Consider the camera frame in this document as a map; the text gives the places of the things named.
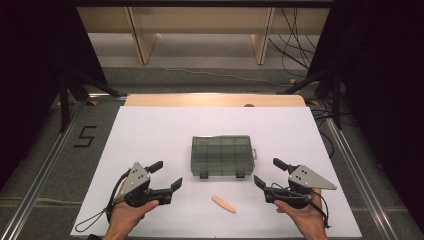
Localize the white board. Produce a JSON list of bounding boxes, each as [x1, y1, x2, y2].
[[70, 105, 363, 239]]

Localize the light wooden shelf unit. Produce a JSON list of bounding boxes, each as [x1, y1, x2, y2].
[[76, 6, 332, 66]]

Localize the metal floor rail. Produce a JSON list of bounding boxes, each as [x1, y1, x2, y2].
[[0, 93, 128, 240], [323, 117, 400, 240]]

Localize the person's right hand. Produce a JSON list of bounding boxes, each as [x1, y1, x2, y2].
[[273, 188, 330, 240]]

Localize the black metal stand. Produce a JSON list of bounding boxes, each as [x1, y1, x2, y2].
[[275, 68, 345, 132], [57, 68, 128, 134]]

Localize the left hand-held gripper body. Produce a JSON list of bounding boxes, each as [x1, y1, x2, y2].
[[119, 161, 160, 208]]

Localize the black cables beside table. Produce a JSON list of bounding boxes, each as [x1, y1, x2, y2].
[[308, 98, 354, 159]]

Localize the black curtain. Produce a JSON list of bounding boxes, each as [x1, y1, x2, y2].
[[0, 0, 108, 192], [305, 0, 424, 232]]

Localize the light wooden table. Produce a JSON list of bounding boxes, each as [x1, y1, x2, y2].
[[123, 93, 307, 108]]

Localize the smoky clear plastic compartment box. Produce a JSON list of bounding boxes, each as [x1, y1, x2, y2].
[[190, 134, 258, 180]]

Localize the bundle of black floor cables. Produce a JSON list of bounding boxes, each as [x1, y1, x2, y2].
[[267, 7, 318, 80]]

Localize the black left gripper lanyard loop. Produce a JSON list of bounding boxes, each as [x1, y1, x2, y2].
[[74, 208, 111, 234]]

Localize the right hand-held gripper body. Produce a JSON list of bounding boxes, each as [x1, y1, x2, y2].
[[275, 164, 338, 210]]

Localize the orange soft fishing lure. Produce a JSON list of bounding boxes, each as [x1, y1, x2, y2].
[[211, 194, 238, 214]]

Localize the person's left hand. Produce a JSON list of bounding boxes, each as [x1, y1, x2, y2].
[[103, 181, 160, 240]]

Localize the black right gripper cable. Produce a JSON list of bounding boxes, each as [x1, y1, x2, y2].
[[270, 181, 333, 230]]

